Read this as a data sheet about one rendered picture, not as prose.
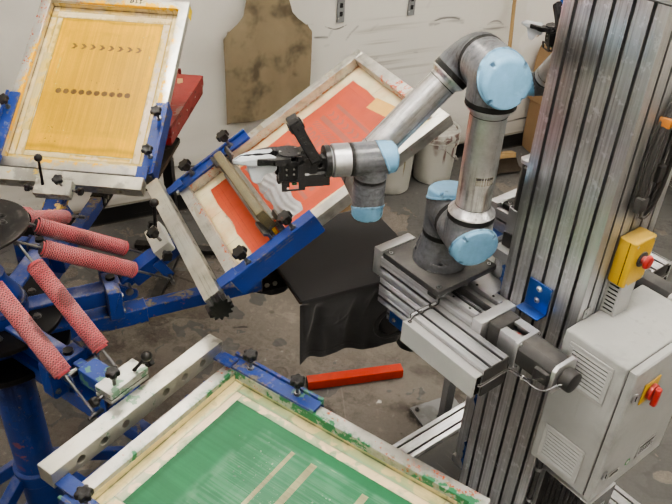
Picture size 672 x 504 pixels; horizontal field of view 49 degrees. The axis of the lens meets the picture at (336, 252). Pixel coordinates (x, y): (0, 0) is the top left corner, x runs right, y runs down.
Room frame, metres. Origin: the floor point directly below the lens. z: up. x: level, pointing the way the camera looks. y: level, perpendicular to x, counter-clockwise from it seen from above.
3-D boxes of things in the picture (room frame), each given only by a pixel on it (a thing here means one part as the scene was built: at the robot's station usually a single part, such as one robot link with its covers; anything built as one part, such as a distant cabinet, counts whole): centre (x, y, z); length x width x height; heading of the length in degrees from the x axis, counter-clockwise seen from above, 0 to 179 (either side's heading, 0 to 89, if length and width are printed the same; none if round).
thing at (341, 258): (2.15, -0.01, 0.95); 0.48 x 0.44 x 0.01; 117
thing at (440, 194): (1.67, -0.29, 1.42); 0.13 x 0.12 x 0.14; 15
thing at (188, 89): (3.06, 0.91, 1.06); 0.61 x 0.46 x 0.12; 177
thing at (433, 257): (1.68, -0.29, 1.31); 0.15 x 0.15 x 0.10
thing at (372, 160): (1.48, -0.07, 1.65); 0.11 x 0.08 x 0.09; 105
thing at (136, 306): (1.92, 0.43, 0.89); 1.24 x 0.06 x 0.06; 117
